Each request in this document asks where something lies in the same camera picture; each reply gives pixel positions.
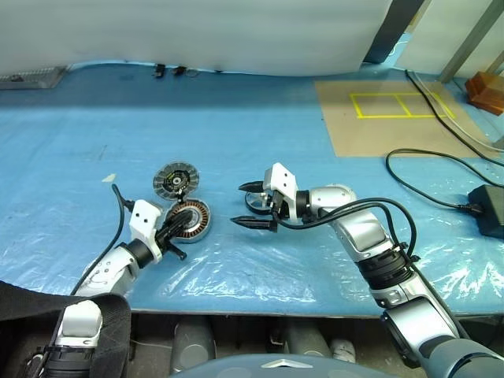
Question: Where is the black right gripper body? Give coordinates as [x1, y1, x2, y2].
[266, 188, 291, 234]

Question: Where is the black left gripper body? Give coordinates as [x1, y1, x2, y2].
[154, 224, 188, 261]

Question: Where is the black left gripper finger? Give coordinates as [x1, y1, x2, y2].
[167, 213, 195, 232]
[161, 224, 190, 242]

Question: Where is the motor housing with copper windings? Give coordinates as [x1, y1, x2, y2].
[162, 198, 212, 246]

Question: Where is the blue plastic table cover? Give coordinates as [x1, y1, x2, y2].
[0, 30, 504, 317]

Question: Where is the dark grey rounded cylinder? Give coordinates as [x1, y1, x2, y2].
[172, 317, 217, 373]
[283, 318, 332, 358]

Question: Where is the brown cardboard sheet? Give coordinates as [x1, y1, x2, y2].
[313, 80, 494, 158]

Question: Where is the grey robot torso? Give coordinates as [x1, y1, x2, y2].
[168, 353, 419, 378]

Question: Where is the white rounded object under table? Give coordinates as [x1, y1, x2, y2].
[329, 338, 358, 362]

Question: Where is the white foam sheet backdrop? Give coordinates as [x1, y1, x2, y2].
[0, 0, 395, 76]

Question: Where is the grey ribbed tray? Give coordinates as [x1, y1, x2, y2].
[0, 65, 69, 91]

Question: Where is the black power adapter brick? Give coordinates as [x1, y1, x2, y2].
[467, 184, 504, 239]

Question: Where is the orange wooden block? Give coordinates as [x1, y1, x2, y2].
[465, 71, 504, 117]

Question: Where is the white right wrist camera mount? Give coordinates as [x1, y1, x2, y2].
[262, 161, 298, 226]

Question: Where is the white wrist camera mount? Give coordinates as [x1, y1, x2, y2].
[128, 199, 165, 265]
[262, 161, 298, 226]

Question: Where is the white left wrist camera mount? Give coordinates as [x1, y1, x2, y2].
[128, 199, 165, 265]

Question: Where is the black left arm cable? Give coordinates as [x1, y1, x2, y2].
[69, 183, 135, 297]

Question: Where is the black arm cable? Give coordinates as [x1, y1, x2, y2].
[69, 183, 135, 297]
[275, 196, 419, 264]

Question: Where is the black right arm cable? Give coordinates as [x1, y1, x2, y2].
[275, 196, 419, 264]

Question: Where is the black looped power cord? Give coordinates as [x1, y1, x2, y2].
[384, 147, 486, 216]

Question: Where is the long black cable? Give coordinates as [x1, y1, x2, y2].
[405, 69, 504, 169]

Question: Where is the thin white cable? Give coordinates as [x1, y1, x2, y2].
[412, 73, 504, 153]

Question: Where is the dark grey upright post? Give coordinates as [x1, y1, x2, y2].
[361, 0, 431, 65]

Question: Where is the aluminium frame post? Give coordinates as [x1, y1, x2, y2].
[439, 0, 504, 83]

